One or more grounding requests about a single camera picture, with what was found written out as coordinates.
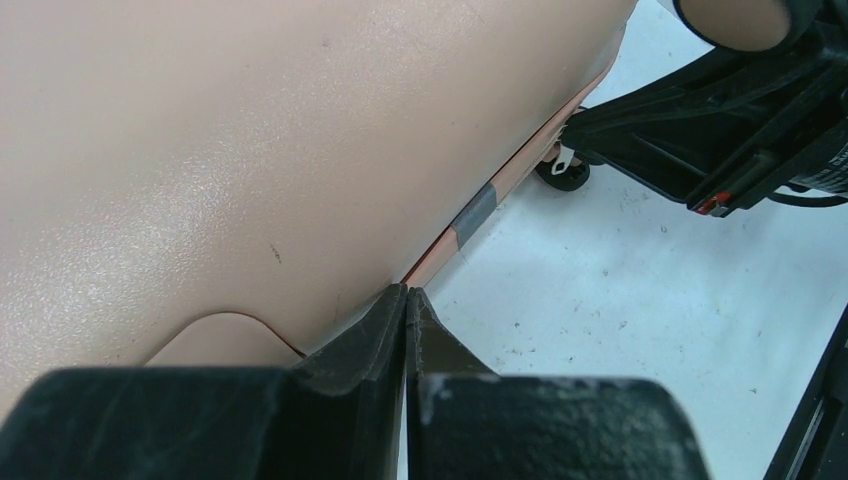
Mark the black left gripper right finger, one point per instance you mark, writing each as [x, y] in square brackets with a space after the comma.
[464, 421]

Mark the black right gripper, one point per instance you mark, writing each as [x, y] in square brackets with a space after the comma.
[762, 115]

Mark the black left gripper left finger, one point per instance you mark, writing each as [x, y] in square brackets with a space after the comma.
[333, 416]

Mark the pink hard-shell suitcase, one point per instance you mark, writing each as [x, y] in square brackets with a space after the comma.
[232, 181]

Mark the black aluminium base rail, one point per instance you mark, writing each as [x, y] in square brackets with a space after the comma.
[814, 445]

